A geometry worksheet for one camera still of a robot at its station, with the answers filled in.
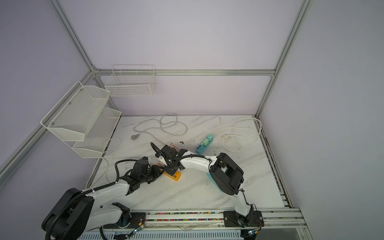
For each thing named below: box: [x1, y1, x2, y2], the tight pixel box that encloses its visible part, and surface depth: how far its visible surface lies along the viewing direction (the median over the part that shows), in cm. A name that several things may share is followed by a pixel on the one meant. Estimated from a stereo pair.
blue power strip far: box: [195, 138, 214, 154], surface depth 100 cm
